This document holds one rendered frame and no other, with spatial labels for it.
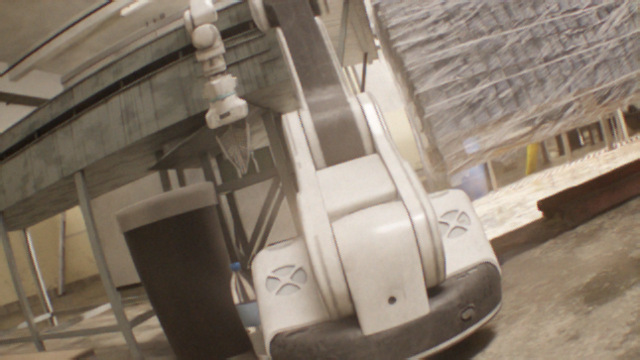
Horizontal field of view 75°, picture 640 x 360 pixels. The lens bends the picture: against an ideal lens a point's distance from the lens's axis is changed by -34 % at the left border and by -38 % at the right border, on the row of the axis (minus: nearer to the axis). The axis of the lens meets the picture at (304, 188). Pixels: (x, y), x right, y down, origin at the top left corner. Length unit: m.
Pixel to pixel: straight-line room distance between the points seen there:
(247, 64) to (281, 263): 0.77
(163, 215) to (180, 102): 0.38
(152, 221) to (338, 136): 0.74
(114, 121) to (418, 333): 1.41
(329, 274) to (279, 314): 0.23
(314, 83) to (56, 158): 1.22
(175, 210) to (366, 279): 0.94
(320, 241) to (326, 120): 0.38
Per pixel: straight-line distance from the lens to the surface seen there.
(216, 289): 1.94
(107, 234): 5.22
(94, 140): 2.16
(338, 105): 1.42
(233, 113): 1.44
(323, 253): 1.08
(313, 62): 1.48
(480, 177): 5.03
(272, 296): 1.31
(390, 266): 1.07
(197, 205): 1.92
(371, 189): 1.22
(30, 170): 2.40
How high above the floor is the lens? 0.45
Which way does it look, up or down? 1 degrees up
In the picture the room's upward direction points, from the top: 17 degrees counter-clockwise
